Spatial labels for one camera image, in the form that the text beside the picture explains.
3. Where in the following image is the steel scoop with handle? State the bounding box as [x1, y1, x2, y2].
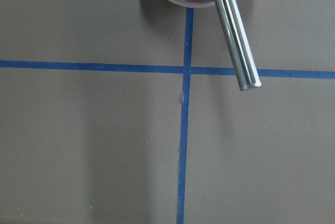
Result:
[200, 0, 261, 91]

